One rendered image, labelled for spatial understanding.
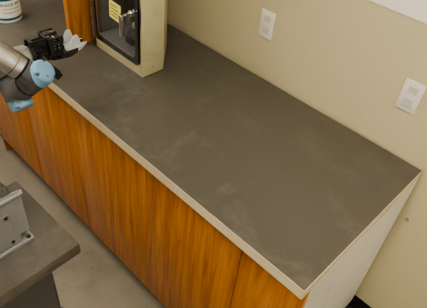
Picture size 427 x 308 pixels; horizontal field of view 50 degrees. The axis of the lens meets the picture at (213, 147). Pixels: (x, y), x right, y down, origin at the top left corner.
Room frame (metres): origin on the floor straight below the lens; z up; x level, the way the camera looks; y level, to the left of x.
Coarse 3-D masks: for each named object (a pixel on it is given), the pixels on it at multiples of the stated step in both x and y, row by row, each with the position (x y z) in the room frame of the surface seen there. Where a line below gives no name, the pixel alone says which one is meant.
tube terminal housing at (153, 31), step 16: (144, 0) 1.58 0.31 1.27; (160, 0) 1.64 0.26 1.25; (144, 16) 1.58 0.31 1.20; (160, 16) 1.64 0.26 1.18; (144, 32) 1.58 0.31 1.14; (160, 32) 1.64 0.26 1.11; (144, 48) 1.58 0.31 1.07; (160, 48) 1.64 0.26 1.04; (128, 64) 1.63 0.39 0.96; (144, 64) 1.58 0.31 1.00; (160, 64) 1.64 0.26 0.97
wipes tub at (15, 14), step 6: (0, 0) 1.87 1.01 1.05; (6, 0) 1.88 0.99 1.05; (12, 0) 1.90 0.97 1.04; (18, 0) 1.94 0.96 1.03; (0, 6) 1.87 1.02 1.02; (6, 6) 1.88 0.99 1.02; (12, 6) 1.89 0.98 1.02; (18, 6) 1.93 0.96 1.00; (0, 12) 1.87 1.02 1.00; (6, 12) 1.87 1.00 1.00; (12, 12) 1.89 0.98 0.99; (18, 12) 1.92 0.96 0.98; (0, 18) 1.87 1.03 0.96; (6, 18) 1.87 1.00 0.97; (12, 18) 1.88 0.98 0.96; (18, 18) 1.91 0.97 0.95
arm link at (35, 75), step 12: (0, 48) 1.09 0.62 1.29; (12, 48) 1.12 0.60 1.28; (0, 60) 1.08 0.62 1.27; (12, 60) 1.09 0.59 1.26; (24, 60) 1.12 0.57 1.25; (36, 60) 1.13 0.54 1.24; (12, 72) 1.08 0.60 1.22; (24, 72) 1.09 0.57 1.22; (36, 72) 1.09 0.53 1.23; (48, 72) 1.12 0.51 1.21; (24, 84) 1.10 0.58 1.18; (36, 84) 1.09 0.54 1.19; (48, 84) 1.12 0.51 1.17
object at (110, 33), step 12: (96, 0) 1.74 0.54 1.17; (108, 0) 1.68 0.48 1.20; (120, 0) 1.63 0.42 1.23; (132, 0) 1.58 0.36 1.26; (96, 12) 1.74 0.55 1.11; (108, 12) 1.69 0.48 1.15; (132, 12) 1.58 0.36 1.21; (96, 24) 1.75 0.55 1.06; (108, 24) 1.69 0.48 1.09; (132, 24) 1.58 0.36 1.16; (108, 36) 1.69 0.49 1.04; (132, 36) 1.59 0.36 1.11; (120, 48) 1.64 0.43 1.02; (132, 48) 1.59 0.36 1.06; (132, 60) 1.59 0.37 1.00
